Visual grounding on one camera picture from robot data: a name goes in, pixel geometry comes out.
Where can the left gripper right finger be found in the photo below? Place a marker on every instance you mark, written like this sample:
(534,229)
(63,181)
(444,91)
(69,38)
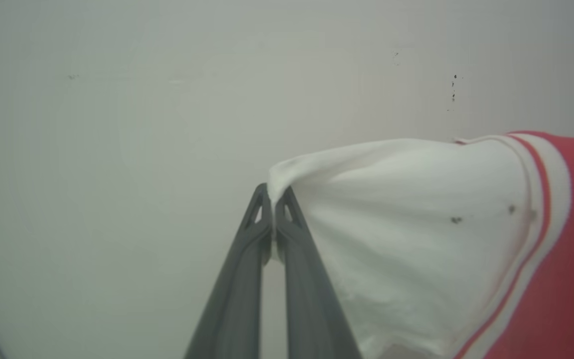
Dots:
(307,299)

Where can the red shorts with white stripes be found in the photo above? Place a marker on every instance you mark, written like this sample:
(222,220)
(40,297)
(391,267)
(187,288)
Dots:
(441,249)

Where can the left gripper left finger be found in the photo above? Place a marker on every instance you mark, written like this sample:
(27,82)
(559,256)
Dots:
(237,289)

